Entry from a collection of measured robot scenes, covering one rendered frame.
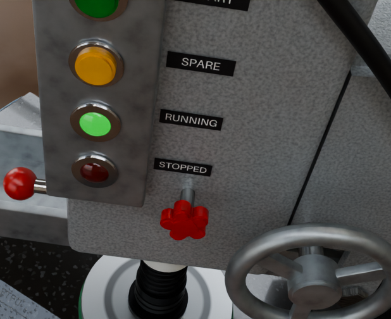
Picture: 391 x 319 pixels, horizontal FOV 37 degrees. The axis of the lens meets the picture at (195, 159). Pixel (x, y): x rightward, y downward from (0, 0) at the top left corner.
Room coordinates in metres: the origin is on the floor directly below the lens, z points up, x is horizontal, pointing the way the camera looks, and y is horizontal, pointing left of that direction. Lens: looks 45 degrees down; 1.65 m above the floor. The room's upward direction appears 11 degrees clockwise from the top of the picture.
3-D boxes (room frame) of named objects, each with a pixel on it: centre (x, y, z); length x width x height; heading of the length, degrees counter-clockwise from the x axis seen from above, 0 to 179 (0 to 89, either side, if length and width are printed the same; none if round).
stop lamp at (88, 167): (0.30, 0.07, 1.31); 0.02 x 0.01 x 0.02; 94
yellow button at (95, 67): (0.30, 0.07, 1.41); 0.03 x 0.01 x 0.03; 94
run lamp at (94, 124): (0.30, 0.07, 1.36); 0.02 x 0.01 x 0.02; 94
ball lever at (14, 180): (0.35, 0.14, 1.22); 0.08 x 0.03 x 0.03; 94
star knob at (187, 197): (0.30, 0.00, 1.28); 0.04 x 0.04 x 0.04; 4
